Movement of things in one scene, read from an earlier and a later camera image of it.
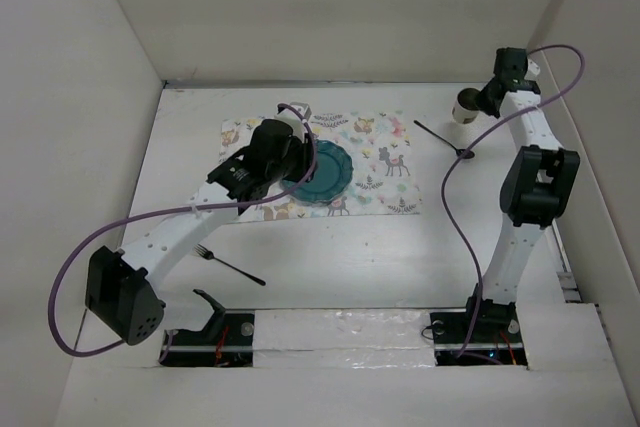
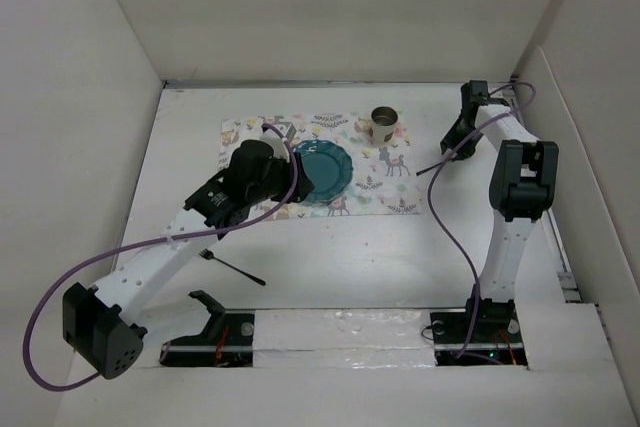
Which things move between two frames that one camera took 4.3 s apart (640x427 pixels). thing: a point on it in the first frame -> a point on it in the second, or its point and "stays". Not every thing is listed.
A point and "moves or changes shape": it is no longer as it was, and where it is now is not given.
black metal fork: x=200 y=251 stays
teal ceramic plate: x=331 y=177 stays
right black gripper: x=484 y=102 -> x=452 y=137
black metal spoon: x=459 y=152 moves or changes shape
